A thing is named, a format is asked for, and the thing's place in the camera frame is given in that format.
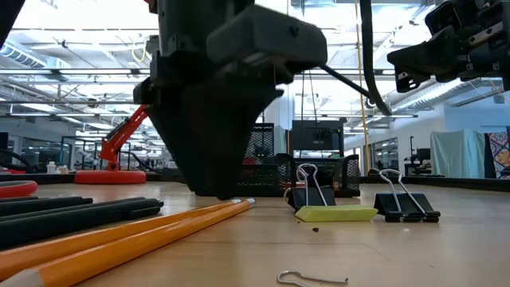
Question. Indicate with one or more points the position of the black mesh desk organizer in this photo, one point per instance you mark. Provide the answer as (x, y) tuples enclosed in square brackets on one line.
[(263, 181)]

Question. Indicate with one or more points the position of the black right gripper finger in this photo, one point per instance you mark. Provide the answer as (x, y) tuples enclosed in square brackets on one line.
[(430, 56), (408, 81)]

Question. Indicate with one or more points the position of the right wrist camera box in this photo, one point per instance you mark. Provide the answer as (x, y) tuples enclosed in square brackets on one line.
[(442, 18)]

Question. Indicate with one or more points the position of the black pen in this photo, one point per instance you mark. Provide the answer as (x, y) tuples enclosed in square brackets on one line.
[(131, 200), (40, 205), (79, 223)]

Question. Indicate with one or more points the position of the black display on stand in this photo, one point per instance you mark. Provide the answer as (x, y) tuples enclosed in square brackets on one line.
[(317, 135)]

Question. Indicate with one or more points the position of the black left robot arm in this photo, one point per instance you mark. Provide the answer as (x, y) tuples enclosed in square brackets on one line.
[(10, 20)]

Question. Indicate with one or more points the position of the background desk with monitor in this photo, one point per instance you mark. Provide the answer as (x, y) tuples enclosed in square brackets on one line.
[(424, 159)]

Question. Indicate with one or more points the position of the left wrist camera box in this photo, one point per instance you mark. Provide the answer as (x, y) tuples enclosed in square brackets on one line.
[(271, 36)]

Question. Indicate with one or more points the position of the black binder clip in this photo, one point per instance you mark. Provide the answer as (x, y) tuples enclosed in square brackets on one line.
[(312, 197), (406, 207)]

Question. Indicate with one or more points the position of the teal cloth cover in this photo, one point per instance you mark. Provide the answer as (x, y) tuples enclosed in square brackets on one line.
[(280, 139), (456, 155)]

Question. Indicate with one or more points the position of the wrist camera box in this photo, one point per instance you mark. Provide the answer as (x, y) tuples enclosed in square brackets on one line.
[(271, 36), (442, 18)]

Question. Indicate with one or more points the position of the red desk lamp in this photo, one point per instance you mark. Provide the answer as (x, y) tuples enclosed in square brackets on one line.
[(109, 177)]

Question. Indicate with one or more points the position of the colourful patchwork quilt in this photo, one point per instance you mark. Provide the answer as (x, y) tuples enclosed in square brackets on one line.
[(500, 155)]

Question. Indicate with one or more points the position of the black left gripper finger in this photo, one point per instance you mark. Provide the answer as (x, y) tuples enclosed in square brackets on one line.
[(177, 135), (227, 139)]

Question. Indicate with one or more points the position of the orange pencil with eraser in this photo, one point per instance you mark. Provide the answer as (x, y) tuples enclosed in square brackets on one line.
[(119, 233), (139, 248)]

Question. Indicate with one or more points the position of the white plastic bottle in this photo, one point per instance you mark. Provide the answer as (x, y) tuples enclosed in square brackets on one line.
[(51, 167)]

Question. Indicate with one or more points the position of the black table cage frame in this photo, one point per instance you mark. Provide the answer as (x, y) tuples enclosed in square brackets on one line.
[(458, 182)]

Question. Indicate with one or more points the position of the pink sticky note pad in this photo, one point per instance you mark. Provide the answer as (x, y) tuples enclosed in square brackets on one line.
[(289, 185)]

